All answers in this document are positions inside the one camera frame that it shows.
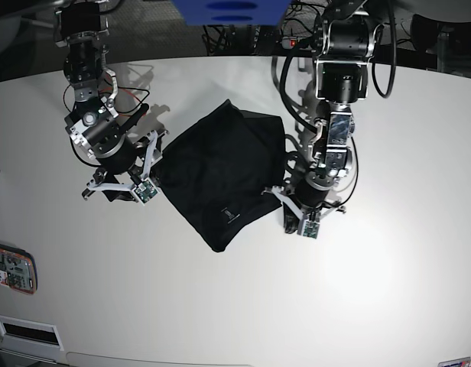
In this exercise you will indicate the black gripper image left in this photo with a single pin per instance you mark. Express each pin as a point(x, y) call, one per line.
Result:
point(116, 157)

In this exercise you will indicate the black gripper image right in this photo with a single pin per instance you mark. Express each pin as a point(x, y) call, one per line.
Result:
point(309, 202)

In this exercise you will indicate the black T-shirt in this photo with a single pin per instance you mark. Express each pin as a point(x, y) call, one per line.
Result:
point(215, 172)

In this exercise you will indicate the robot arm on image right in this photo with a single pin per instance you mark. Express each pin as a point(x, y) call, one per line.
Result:
point(342, 43)

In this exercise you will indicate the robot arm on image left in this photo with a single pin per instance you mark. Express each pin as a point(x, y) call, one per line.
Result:
point(93, 117)

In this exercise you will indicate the blue plastic bin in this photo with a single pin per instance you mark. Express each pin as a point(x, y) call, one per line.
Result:
point(227, 12)

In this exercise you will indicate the sticker at bottom edge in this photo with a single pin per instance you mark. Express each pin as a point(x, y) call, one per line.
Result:
point(461, 362)

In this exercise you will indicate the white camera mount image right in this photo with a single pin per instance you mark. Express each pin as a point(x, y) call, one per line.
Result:
point(281, 193)

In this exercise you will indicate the white camera mount image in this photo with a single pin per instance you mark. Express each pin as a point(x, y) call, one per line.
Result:
point(143, 186)
point(281, 193)

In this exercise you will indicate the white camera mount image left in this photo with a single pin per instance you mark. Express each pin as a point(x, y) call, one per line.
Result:
point(143, 186)

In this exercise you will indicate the white power strip red switch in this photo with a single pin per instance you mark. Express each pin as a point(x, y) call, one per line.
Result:
point(289, 42)

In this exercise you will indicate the white table cable grommet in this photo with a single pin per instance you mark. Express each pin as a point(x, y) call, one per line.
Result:
point(30, 331)

